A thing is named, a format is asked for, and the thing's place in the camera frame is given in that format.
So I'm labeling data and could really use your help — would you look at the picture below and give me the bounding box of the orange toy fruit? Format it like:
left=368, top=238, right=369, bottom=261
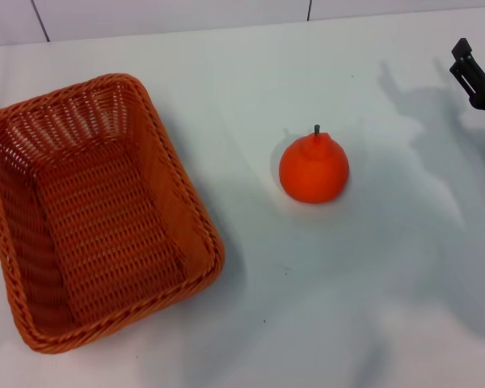
left=278, top=124, right=351, bottom=205

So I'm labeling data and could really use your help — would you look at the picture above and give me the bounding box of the orange woven wicker basket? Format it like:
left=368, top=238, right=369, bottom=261
left=0, top=73, right=226, bottom=356

